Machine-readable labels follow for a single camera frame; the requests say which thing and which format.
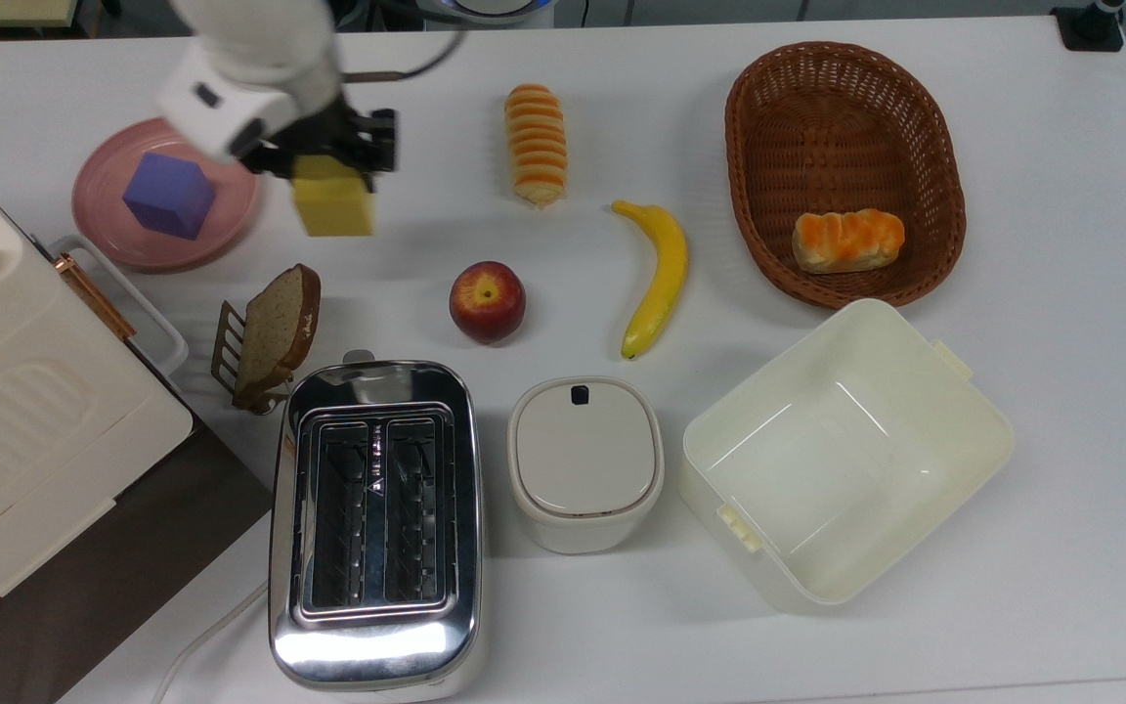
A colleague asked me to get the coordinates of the cream white appliance with handle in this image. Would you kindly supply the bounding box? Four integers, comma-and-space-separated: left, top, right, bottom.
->
0, 147, 195, 641

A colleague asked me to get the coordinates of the brown wicker basket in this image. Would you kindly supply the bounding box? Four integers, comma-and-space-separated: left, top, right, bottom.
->
724, 41, 968, 311

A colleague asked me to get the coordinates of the yellow foam cube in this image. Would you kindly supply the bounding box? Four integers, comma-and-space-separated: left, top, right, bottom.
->
291, 154, 376, 240

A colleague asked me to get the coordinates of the pink round plate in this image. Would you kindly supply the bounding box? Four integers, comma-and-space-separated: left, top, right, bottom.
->
71, 117, 261, 273

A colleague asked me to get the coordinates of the purple foam cube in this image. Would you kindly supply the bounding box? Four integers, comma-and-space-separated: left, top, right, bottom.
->
122, 152, 218, 242

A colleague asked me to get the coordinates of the orange striped bread roll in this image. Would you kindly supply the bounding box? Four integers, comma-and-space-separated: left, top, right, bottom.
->
505, 84, 569, 209

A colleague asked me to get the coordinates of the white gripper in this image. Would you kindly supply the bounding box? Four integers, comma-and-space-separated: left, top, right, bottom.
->
156, 44, 399, 193

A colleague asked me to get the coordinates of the yellow banana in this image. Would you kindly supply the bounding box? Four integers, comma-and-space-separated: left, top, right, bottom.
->
610, 199, 690, 361

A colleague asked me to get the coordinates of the red apple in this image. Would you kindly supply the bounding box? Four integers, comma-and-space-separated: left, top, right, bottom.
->
449, 260, 528, 345

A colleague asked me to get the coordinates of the robot base with blue ring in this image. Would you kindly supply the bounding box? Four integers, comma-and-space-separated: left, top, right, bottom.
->
446, 0, 556, 22

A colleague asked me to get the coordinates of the black clamp mount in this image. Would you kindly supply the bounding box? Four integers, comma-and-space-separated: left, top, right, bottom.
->
1051, 0, 1126, 53

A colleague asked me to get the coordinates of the chrome two-slot toaster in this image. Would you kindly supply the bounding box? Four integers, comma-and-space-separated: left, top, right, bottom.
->
268, 350, 485, 697

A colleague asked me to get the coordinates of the pale yellow furniture top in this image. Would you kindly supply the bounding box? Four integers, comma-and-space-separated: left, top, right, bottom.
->
0, 0, 83, 29

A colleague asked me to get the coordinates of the cream plastic open box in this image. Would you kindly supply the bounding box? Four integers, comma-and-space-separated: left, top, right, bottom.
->
678, 298, 1017, 606

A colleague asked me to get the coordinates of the brown wooden toast rack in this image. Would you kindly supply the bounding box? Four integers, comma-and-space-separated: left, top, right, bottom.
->
210, 300, 292, 416

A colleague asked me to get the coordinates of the brown bread slice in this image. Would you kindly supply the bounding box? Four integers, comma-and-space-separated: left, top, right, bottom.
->
233, 263, 322, 410

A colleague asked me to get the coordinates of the orange glazed bread loaf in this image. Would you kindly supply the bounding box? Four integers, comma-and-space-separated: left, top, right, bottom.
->
792, 207, 907, 275

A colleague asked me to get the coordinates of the white toaster power cable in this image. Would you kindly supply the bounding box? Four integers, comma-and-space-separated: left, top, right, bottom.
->
151, 581, 271, 704

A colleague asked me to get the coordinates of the white lidded canister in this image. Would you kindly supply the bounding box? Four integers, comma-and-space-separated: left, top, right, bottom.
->
507, 376, 666, 555

